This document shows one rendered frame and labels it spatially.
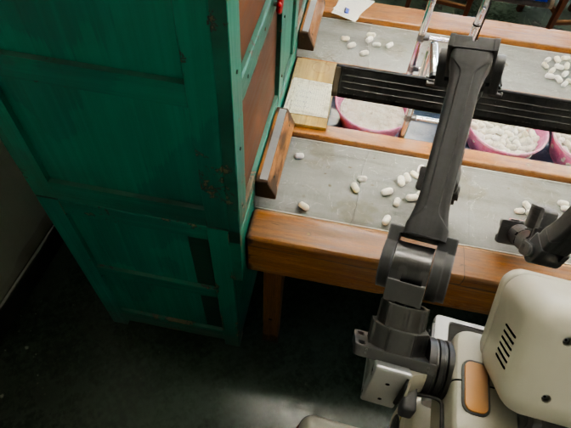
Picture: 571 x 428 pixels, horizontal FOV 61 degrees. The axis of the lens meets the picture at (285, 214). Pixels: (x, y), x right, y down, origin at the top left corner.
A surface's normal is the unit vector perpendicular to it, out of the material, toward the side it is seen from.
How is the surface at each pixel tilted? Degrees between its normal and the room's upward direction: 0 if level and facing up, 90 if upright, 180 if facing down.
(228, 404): 0
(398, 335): 38
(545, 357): 48
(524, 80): 0
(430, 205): 29
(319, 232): 0
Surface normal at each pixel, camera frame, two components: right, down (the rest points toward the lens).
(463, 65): -0.26, -0.20
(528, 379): -0.52, 0.08
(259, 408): 0.04, -0.57
